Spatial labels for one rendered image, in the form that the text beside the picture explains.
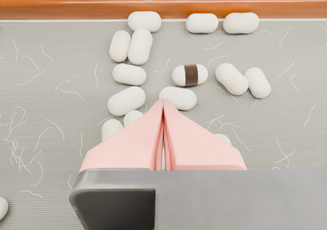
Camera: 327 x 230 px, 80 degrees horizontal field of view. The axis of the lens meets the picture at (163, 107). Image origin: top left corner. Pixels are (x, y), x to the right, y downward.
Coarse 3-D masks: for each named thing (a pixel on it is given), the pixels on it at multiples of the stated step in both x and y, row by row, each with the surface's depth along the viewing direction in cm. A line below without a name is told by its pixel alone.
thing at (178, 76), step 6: (180, 66) 19; (198, 66) 19; (174, 72) 19; (180, 72) 19; (198, 72) 19; (204, 72) 19; (174, 78) 19; (180, 78) 19; (198, 78) 19; (204, 78) 19; (180, 84) 19; (198, 84) 19
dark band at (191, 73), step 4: (192, 64) 19; (184, 68) 19; (188, 68) 19; (192, 68) 19; (196, 68) 19; (188, 72) 19; (192, 72) 19; (196, 72) 19; (188, 76) 19; (192, 76) 19; (196, 76) 19; (188, 80) 19; (192, 80) 19; (196, 80) 19; (188, 84) 19; (192, 84) 19; (196, 84) 19
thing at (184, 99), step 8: (168, 88) 18; (176, 88) 18; (184, 88) 19; (160, 96) 19; (168, 96) 18; (176, 96) 18; (184, 96) 18; (192, 96) 18; (176, 104) 18; (184, 104) 18; (192, 104) 18
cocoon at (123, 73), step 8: (120, 64) 19; (112, 72) 19; (120, 72) 19; (128, 72) 19; (136, 72) 19; (144, 72) 19; (120, 80) 19; (128, 80) 19; (136, 80) 19; (144, 80) 19
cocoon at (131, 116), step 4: (128, 112) 18; (132, 112) 18; (136, 112) 18; (140, 112) 18; (128, 116) 18; (132, 116) 18; (136, 116) 18; (140, 116) 18; (124, 120) 18; (128, 120) 18; (132, 120) 18; (124, 124) 18; (128, 124) 18
